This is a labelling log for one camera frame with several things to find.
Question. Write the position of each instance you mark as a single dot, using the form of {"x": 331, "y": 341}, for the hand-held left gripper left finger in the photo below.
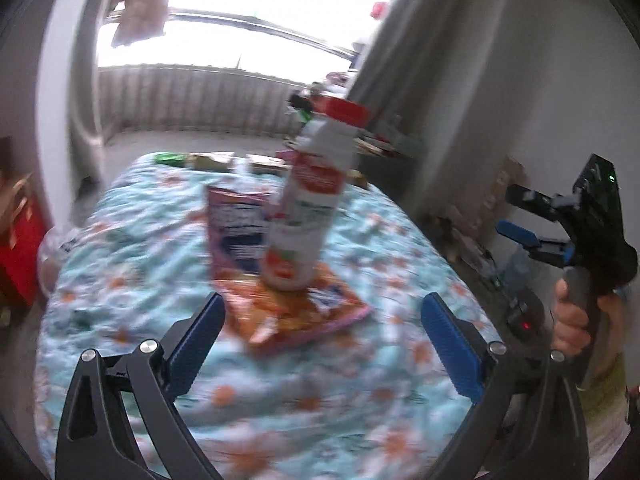
{"x": 196, "y": 342}

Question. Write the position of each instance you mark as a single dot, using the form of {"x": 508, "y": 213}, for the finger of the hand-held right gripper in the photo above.
{"x": 520, "y": 234}
{"x": 537, "y": 200}

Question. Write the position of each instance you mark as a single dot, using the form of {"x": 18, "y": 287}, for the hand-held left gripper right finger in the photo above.
{"x": 452, "y": 345}

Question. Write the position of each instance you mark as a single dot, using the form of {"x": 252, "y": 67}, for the white bottle with red cap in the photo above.
{"x": 310, "y": 200}

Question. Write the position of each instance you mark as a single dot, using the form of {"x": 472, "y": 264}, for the person's right hand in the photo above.
{"x": 567, "y": 317}

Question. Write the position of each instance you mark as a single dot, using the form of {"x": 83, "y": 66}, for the brown cardboard box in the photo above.
{"x": 507, "y": 182}

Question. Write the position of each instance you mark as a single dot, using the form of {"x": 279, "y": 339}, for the blue water jug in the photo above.
{"x": 520, "y": 270}

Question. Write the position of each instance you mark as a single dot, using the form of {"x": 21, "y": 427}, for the black appliance with red light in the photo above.
{"x": 525, "y": 312}

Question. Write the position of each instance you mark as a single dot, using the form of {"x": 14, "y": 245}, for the orange purple snack bag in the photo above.
{"x": 285, "y": 310}

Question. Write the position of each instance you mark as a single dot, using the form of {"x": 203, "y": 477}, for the floral teal blanket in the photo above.
{"x": 300, "y": 400}

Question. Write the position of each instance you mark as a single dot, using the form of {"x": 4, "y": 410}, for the clear plastic bag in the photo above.
{"x": 55, "y": 255}

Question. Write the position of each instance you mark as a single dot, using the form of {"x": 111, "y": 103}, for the grey curtain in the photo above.
{"x": 410, "y": 75}

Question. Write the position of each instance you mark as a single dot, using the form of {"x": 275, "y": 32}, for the green packet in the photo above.
{"x": 167, "y": 157}

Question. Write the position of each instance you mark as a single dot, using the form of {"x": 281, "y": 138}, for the red box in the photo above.
{"x": 20, "y": 247}

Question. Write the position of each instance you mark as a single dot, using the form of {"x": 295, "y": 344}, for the balcony railing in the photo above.
{"x": 200, "y": 97}

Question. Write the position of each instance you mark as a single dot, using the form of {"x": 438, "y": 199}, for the hanging beige cloth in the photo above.
{"x": 140, "y": 5}

